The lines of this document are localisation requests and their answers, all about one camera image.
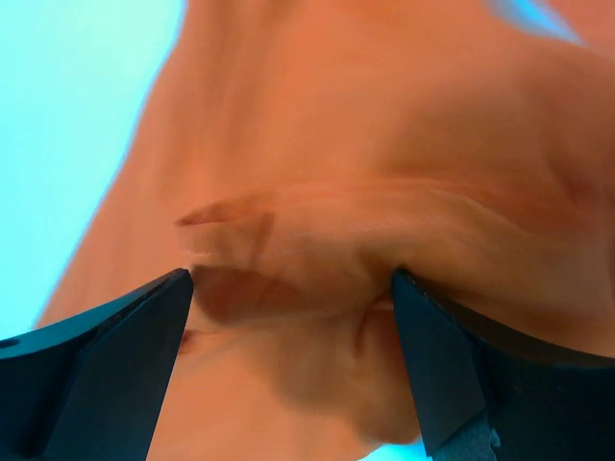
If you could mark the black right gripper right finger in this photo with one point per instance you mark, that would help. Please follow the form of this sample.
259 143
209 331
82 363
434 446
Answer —
484 391

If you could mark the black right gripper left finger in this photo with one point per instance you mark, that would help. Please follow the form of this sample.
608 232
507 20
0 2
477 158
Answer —
91 387

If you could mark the orange t-shirt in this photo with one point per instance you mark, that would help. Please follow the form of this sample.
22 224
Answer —
293 154

